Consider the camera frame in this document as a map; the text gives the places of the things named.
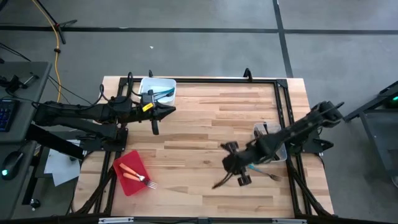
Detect silver aluminium bracket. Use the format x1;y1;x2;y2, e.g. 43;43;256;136
98;217;135;224
272;218;308;224

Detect thin black floor cable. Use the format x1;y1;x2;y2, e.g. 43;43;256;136
46;74;97;108

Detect black computer mouse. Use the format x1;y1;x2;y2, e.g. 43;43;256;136
1;151;25;181

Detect black tripod stand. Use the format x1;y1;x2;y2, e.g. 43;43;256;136
30;0;78;45

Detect white plastic bin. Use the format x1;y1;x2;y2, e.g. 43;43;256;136
137;77;177;106

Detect thick black frame strut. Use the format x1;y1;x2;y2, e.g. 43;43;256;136
287;157;333;217

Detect white paper sheets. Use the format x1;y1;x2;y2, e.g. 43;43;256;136
44;139;82;187

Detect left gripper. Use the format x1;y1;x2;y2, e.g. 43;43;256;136
118;93;177;135

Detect black flat bar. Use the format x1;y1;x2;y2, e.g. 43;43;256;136
25;123;87;160

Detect grey desk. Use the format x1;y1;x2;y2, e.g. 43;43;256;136
0;61;53;220

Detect black diagonal frame strut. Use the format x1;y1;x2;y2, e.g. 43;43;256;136
73;157;116;215

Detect red plastic tray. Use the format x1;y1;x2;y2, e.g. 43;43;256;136
112;150;150;197

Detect yellow extension cable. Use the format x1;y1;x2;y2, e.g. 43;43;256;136
30;0;63;103

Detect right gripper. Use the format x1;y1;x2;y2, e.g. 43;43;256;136
221;141;268;187

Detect clear plastic container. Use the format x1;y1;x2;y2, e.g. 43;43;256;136
252;121;289;163

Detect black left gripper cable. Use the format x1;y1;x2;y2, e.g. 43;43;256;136
98;72;144;106

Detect dark grey side stand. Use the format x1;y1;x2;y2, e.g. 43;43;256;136
343;80;398;187

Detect teal-handled fork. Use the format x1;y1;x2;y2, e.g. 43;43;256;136
248;164;284;182
154;88;175;97
155;91;175;101

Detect black aluminium table frame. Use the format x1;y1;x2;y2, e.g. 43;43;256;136
93;76;313;218

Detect black crossbeam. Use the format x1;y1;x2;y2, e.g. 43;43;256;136
0;213;398;224

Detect black handheld tool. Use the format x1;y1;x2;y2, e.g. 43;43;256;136
0;72;40;94

